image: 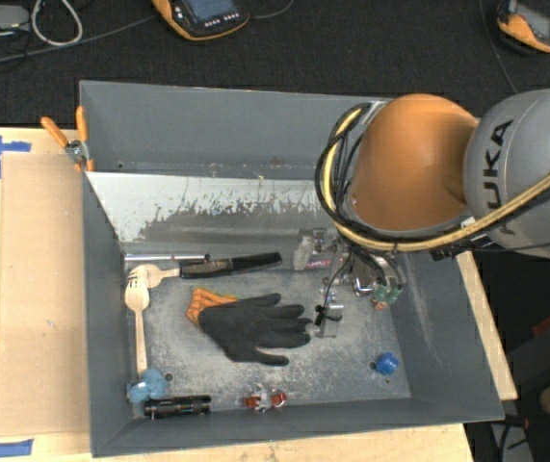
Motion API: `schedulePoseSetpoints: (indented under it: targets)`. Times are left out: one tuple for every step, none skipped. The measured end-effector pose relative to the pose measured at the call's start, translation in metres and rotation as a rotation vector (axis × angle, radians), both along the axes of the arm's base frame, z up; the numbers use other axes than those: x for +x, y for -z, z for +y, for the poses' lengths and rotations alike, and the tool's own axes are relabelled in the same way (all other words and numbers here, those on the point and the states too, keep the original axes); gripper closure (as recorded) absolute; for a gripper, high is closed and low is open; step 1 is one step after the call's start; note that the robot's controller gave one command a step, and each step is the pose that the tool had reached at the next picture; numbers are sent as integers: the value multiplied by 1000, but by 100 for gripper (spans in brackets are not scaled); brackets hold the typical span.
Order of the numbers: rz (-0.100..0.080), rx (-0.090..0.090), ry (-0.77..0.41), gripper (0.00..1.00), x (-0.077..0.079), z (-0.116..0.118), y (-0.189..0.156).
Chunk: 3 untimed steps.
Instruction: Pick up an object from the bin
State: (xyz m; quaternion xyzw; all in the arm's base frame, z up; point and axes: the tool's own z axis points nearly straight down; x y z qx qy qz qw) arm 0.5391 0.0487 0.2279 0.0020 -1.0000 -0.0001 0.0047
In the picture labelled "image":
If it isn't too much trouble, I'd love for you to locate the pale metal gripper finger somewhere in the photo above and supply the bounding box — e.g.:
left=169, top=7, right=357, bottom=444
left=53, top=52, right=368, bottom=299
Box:
left=321, top=286, right=347, bottom=308
left=311, top=304, right=346, bottom=340

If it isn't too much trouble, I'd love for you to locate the small clear plastic bottle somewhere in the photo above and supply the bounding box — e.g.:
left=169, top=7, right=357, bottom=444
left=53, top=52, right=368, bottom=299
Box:
left=293, top=228, right=334, bottom=272

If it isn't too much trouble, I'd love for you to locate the small blue ball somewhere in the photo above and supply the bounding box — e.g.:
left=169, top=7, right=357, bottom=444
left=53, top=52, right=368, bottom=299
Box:
left=374, top=351, right=400, bottom=376

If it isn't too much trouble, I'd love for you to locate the black glove with orange cuff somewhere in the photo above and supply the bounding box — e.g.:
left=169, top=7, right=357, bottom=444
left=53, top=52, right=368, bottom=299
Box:
left=186, top=286, right=315, bottom=368

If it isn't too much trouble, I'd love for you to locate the red and white toy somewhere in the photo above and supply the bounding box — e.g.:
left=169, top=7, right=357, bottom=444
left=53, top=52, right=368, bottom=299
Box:
left=242, top=383, right=288, bottom=413

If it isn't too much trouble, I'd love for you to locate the black flashlight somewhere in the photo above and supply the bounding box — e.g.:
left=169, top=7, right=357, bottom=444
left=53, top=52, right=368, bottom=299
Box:
left=143, top=394, right=213, bottom=420

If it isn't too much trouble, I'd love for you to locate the grey metal bin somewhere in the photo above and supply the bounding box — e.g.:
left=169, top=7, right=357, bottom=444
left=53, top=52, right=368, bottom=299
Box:
left=77, top=80, right=506, bottom=458

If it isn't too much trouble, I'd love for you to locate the silver metal rod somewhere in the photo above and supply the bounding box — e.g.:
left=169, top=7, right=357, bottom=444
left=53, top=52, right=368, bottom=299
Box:
left=123, top=252, right=211, bottom=264

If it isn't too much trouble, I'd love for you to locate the light blue toy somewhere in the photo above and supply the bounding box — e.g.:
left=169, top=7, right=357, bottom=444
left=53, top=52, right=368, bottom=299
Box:
left=126, top=368, right=170, bottom=404

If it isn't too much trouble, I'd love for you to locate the pale wooden fork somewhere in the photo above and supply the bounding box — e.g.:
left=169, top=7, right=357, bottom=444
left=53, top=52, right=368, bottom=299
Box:
left=124, top=276, right=151, bottom=379

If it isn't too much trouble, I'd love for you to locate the brown cardboard board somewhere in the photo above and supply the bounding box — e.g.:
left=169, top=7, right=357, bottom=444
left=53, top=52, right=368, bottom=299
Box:
left=0, top=151, right=92, bottom=438

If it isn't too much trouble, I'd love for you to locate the spoon with black handle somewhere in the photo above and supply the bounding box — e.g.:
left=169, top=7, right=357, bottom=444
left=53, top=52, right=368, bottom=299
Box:
left=127, top=251, right=284, bottom=289

